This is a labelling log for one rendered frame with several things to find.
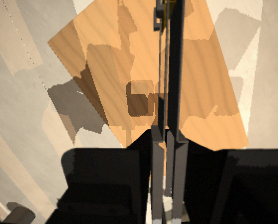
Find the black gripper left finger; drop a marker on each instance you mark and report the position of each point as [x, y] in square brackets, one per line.
[130, 165]

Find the grey cylindrical container with tan lid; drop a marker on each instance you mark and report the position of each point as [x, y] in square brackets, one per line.
[20, 215]

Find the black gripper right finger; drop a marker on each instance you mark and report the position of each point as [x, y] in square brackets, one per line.
[209, 174]

